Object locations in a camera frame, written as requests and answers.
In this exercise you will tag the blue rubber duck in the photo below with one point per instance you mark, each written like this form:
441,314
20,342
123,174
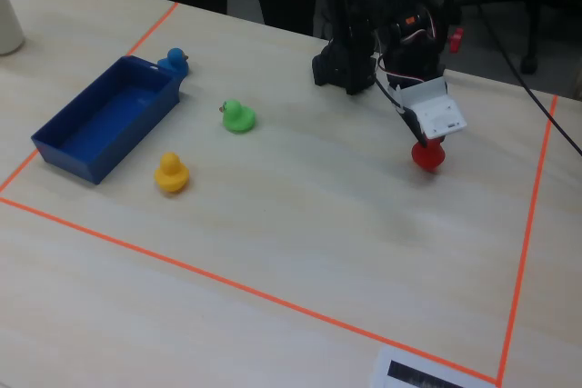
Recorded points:
175,63

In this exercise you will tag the red rubber duck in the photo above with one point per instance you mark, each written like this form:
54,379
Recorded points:
428,157

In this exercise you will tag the white paper with black bar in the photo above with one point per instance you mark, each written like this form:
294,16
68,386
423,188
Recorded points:
427,370

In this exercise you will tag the white cylinder container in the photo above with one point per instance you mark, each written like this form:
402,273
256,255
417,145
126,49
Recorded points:
8,20

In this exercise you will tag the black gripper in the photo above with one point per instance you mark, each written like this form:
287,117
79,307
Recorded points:
410,124

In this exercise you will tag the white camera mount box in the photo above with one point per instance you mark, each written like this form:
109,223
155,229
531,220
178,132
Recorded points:
438,113

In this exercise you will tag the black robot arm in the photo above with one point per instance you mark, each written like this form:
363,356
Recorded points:
350,42

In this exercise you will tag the yellow rubber duck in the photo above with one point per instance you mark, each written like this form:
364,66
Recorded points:
171,175

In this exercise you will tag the blue plastic box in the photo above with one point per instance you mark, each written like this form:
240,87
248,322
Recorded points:
109,124

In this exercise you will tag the green rubber duck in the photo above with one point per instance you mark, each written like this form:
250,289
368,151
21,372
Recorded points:
237,119

